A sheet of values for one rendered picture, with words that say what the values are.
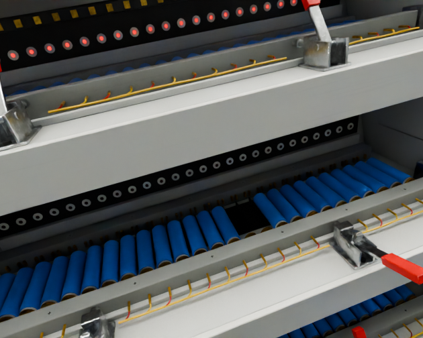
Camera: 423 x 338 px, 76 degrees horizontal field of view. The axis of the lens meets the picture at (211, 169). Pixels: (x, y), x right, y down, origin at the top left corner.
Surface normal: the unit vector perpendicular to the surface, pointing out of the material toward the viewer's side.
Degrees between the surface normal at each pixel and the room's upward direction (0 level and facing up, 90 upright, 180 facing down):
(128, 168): 108
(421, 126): 90
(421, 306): 18
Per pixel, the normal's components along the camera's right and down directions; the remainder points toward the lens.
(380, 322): -0.16, -0.86
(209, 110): 0.28, 0.43
